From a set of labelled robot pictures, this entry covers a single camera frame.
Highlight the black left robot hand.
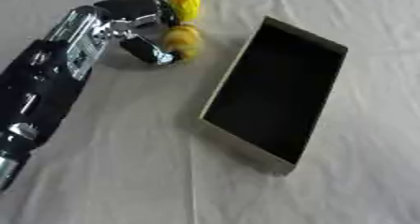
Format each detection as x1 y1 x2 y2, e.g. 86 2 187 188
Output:
92 0 183 67

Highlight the yellow-brown toy fruit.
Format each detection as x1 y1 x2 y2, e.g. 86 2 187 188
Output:
162 23 205 61

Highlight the open cardboard box black inside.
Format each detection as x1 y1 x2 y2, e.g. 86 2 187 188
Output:
197 15 350 176

